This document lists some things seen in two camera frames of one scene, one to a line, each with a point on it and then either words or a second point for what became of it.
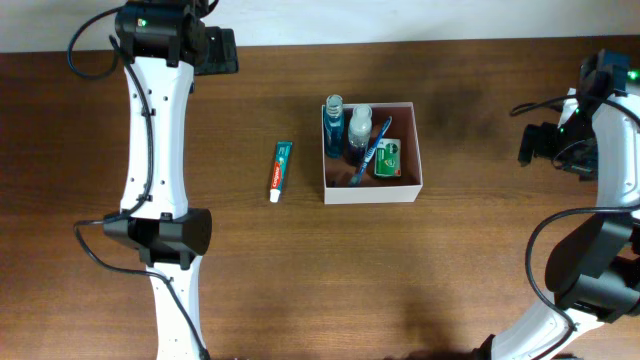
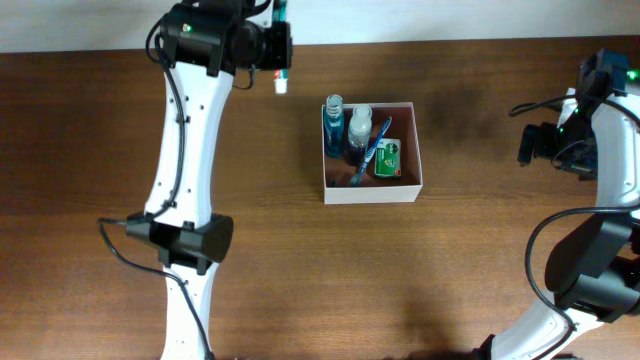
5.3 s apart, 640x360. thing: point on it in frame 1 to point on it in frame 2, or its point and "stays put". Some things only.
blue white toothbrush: x=356 y=176 stays put
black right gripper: x=586 y=168 stays put
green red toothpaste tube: x=283 y=153 to x=280 y=8
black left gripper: x=223 y=56 to x=281 y=57
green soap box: x=387 y=158 stays put
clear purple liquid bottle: x=359 y=134 stays put
